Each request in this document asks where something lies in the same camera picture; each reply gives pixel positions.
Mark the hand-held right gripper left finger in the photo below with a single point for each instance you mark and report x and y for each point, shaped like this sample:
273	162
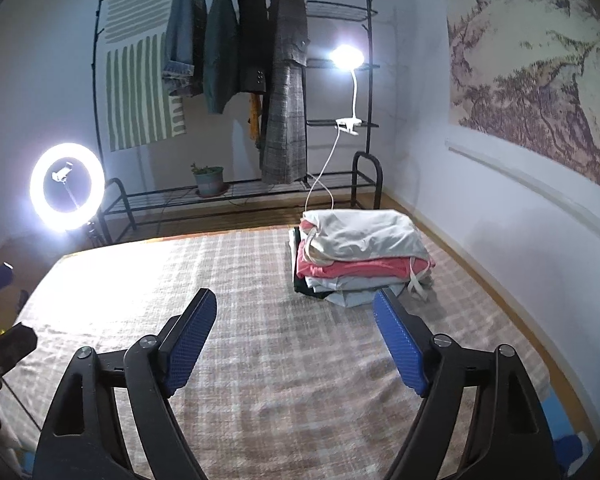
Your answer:
190	345

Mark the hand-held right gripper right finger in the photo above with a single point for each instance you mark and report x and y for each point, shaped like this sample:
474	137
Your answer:
402	345

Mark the white camisole top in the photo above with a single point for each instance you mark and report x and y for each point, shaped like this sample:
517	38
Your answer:
365	235

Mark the black metal clothes rack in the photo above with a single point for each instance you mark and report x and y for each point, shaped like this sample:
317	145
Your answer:
378	185

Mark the light grey folded garment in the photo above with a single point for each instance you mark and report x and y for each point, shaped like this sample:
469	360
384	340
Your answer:
350	299

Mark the white folded garment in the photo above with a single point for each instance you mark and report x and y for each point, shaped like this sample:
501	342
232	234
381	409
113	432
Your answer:
350	282

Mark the pink folded garment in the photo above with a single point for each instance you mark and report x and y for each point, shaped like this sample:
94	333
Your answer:
360	267

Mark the plaid beige blanket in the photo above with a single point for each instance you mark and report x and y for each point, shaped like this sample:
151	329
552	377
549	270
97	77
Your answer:
280	360

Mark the black folded garment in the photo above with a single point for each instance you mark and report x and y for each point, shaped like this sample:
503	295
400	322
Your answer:
300	280

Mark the phone holder on gooseneck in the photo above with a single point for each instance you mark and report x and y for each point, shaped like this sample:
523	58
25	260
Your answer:
62	172

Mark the potted plant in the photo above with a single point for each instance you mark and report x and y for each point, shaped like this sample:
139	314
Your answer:
209	182

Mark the printed blue bedsheet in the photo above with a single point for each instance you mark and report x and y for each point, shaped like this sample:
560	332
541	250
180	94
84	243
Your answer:
570	447

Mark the yellow scarf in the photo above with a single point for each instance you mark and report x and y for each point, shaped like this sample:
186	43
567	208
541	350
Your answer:
255	115

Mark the grey plaid coat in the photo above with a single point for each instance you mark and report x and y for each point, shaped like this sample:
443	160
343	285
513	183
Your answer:
285	110

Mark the white clip lamp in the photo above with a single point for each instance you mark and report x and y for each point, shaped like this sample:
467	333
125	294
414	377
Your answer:
346	56

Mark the dark green jacket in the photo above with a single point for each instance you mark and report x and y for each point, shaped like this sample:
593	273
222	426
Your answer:
222	50

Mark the blue denim jacket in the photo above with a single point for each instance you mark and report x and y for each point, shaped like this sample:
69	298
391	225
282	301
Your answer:
185	25

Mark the black coat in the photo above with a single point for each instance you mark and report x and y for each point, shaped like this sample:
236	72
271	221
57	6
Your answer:
254	25

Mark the green striped wall hanging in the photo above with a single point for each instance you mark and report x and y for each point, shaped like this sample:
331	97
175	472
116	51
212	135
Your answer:
130	85

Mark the landscape wall tapestry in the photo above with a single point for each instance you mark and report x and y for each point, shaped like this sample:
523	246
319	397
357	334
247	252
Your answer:
530	60

